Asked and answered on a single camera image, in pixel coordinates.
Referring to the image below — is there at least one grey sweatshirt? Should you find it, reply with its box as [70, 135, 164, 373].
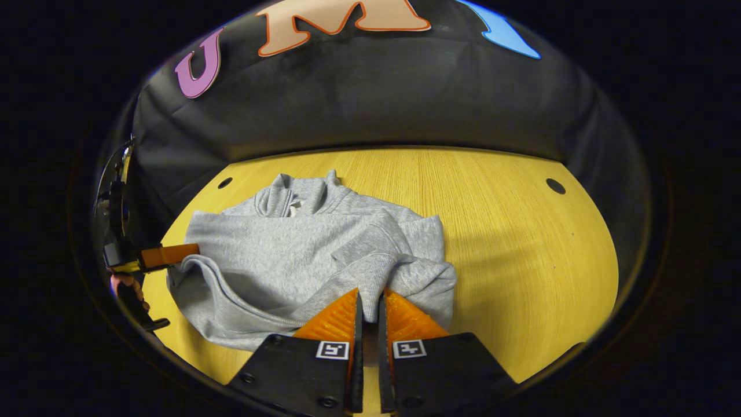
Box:
[166, 169, 458, 353]

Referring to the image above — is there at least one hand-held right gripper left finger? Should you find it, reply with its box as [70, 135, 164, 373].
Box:
[226, 288, 365, 417]

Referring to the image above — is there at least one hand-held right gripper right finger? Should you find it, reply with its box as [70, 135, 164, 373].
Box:
[377, 288, 518, 417]

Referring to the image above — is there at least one black backdrop cloth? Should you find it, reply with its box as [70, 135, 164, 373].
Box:
[98, 0, 652, 279]

